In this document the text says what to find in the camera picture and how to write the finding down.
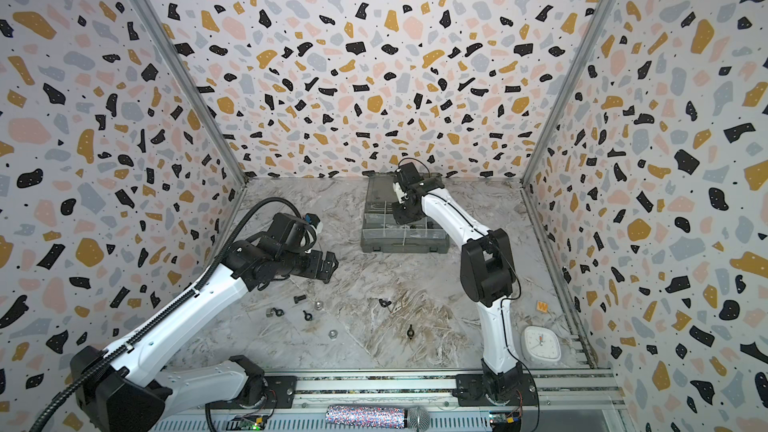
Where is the clear plastic compartment organizer box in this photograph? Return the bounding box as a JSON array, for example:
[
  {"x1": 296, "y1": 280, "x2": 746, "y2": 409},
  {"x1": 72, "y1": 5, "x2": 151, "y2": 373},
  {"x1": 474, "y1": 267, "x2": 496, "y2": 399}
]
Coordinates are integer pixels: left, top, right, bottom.
[{"x1": 359, "y1": 172, "x2": 451, "y2": 254}]

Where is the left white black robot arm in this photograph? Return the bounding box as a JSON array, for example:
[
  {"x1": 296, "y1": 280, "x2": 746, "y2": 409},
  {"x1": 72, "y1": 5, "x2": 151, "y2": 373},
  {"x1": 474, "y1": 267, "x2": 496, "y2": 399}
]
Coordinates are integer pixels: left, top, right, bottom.
[{"x1": 70, "y1": 213, "x2": 338, "y2": 431}]

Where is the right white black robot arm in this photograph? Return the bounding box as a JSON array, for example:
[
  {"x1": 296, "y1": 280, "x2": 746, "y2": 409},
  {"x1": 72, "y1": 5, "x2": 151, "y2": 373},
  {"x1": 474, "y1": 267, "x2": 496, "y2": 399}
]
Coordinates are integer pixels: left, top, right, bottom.
[{"x1": 393, "y1": 162, "x2": 523, "y2": 403}]

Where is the black eye bolt far left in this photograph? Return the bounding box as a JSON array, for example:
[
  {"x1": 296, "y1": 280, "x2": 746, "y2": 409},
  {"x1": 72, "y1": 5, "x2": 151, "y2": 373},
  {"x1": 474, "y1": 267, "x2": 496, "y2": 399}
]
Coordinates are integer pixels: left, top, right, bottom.
[{"x1": 266, "y1": 307, "x2": 285, "y2": 317}]

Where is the glitter handheld microphone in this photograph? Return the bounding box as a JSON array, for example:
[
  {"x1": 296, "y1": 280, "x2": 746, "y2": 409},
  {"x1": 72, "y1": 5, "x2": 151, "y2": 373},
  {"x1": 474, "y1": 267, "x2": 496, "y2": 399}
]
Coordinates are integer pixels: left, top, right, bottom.
[{"x1": 325, "y1": 405, "x2": 430, "y2": 431}]

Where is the white square clock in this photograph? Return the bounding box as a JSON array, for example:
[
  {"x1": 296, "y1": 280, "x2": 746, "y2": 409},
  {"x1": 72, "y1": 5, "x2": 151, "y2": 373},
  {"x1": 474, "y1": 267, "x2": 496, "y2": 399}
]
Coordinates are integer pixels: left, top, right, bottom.
[{"x1": 522, "y1": 326, "x2": 562, "y2": 364}]

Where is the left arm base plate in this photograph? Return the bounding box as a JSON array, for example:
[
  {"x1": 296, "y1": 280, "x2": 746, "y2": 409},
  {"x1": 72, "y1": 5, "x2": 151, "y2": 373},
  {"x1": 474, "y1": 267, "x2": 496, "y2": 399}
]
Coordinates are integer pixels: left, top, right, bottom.
[{"x1": 210, "y1": 375, "x2": 298, "y2": 411}]

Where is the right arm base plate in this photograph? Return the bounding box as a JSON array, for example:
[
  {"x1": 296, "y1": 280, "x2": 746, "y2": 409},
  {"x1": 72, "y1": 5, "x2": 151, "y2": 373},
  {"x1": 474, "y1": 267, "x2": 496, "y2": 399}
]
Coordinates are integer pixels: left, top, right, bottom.
[{"x1": 452, "y1": 373, "x2": 538, "y2": 407}]

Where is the aluminium front rail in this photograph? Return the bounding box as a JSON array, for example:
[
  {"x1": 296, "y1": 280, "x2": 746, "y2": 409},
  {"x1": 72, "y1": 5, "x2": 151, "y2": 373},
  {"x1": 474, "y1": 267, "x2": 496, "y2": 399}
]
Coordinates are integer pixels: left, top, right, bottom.
[{"x1": 153, "y1": 369, "x2": 634, "y2": 431}]

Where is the right corner aluminium post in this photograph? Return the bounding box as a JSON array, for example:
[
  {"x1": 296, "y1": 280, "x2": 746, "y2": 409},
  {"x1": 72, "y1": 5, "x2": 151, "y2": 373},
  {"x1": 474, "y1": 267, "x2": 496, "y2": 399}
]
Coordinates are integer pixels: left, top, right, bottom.
[{"x1": 521, "y1": 0, "x2": 615, "y2": 188}]

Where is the corner aluminium post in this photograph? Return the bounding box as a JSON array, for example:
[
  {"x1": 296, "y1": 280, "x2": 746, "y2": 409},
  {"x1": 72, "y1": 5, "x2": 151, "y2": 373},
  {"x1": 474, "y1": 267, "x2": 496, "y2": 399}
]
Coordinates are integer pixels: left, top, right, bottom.
[
  {"x1": 521, "y1": 0, "x2": 615, "y2": 188},
  {"x1": 129, "y1": 0, "x2": 247, "y2": 188}
]

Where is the left corner aluminium post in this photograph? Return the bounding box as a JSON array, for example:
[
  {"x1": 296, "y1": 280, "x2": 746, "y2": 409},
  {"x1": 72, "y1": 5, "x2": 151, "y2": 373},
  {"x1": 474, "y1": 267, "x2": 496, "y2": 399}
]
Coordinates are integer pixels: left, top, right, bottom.
[{"x1": 129, "y1": 0, "x2": 247, "y2": 188}]

